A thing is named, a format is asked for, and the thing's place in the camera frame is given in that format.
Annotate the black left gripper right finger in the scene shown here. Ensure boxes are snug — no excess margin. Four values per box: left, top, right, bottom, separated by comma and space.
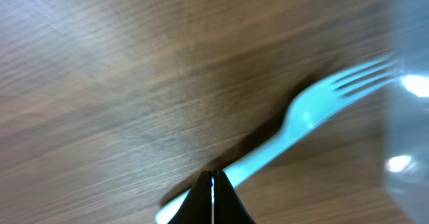
214, 170, 255, 224

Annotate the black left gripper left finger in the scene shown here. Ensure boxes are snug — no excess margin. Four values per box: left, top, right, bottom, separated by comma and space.
168, 171, 212, 224

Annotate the light blue plastic fork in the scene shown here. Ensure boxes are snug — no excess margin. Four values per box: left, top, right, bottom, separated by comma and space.
154, 52, 400, 224

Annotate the clear plastic container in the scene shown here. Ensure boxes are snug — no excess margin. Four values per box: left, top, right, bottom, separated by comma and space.
384, 0, 428, 223

